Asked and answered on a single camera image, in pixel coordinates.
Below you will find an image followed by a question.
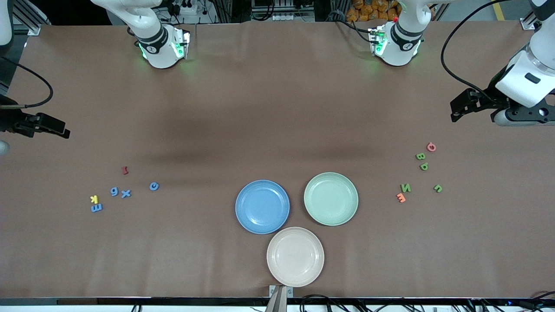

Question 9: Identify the aluminium frame profile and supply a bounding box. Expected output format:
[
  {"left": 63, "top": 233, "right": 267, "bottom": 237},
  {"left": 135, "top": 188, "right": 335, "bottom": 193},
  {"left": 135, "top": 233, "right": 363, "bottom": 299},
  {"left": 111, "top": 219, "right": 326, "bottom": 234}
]
[
  {"left": 12, "top": 0, "right": 42, "bottom": 36},
  {"left": 522, "top": 11, "right": 542, "bottom": 31}
]

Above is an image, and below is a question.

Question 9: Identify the pile of orange bags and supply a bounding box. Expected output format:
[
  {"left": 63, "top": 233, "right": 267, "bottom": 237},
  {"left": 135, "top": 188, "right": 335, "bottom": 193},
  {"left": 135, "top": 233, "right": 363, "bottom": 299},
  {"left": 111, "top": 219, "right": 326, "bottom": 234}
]
[{"left": 347, "top": 0, "right": 402, "bottom": 22}]

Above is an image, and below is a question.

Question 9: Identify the beige plate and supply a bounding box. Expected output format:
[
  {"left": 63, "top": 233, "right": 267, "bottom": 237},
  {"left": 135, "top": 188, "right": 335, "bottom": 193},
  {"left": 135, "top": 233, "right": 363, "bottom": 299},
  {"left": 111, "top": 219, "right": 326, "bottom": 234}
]
[{"left": 266, "top": 227, "right": 325, "bottom": 288}]

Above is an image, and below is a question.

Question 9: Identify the black table edge rail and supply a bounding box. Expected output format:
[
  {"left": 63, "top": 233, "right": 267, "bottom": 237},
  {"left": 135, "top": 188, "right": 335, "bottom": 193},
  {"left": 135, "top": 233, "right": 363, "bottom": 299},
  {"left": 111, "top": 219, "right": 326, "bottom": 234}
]
[{"left": 0, "top": 297, "right": 555, "bottom": 306}]

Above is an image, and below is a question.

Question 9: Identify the green plate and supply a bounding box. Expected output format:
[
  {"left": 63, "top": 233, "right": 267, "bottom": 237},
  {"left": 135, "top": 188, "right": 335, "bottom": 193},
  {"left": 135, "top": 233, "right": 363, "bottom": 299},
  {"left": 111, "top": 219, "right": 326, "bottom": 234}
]
[{"left": 304, "top": 172, "right": 359, "bottom": 227}]

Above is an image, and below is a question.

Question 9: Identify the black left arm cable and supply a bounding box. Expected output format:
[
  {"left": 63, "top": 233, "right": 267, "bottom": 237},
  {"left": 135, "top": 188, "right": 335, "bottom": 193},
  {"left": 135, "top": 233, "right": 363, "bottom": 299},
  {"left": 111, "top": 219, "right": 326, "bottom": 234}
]
[{"left": 441, "top": 0, "right": 532, "bottom": 104}]

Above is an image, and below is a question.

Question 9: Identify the blue plate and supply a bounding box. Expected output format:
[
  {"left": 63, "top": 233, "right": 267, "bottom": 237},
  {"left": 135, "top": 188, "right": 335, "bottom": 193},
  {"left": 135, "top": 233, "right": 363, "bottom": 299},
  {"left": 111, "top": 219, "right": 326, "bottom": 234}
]
[{"left": 235, "top": 180, "right": 291, "bottom": 235}]

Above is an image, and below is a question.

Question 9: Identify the white socket strip with plugs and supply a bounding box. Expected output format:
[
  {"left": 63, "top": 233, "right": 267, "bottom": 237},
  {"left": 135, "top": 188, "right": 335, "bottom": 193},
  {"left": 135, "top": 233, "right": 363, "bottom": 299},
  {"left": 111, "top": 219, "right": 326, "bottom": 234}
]
[{"left": 173, "top": 0, "right": 198, "bottom": 16}]

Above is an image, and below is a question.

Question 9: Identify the black cable loop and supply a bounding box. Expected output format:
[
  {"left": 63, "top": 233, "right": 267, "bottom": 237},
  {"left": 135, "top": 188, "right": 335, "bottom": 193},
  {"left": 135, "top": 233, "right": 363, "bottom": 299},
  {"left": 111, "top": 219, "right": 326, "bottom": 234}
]
[{"left": 300, "top": 295, "right": 347, "bottom": 312}]

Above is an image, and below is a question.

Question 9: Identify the grey metal table bracket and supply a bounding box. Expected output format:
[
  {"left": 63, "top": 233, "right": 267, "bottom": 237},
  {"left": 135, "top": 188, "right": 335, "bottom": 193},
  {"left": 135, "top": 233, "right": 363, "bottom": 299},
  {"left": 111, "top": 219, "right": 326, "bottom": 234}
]
[{"left": 265, "top": 285, "right": 294, "bottom": 312}]

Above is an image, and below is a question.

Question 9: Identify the brown paper table cover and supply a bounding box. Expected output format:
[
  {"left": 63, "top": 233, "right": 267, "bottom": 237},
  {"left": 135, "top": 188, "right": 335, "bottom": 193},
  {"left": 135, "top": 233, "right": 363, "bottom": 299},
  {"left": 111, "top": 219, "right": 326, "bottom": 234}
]
[{"left": 0, "top": 21, "right": 555, "bottom": 299}]

